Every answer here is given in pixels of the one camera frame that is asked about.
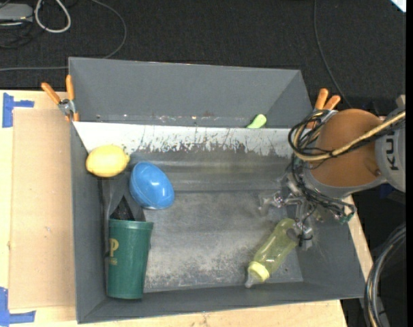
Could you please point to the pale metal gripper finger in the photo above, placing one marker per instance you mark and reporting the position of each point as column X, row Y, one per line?
column 306, row 237
column 269, row 201

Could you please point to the yellow-green baby bottle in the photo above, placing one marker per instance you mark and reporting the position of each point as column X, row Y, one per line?
column 273, row 250

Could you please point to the grey metal bin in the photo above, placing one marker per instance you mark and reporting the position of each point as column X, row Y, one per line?
column 206, row 223

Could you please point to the light green small object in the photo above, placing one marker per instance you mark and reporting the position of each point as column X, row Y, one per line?
column 257, row 121

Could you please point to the blue plastic egg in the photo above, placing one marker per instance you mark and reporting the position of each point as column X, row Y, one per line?
column 151, row 186

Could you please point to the dark green plastic cup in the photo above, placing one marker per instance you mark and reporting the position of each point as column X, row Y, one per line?
column 127, row 261

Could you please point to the yellow lemon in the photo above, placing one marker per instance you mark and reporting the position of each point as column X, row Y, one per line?
column 107, row 161

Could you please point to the brown cardboard board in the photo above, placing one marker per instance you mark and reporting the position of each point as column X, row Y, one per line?
column 39, row 210

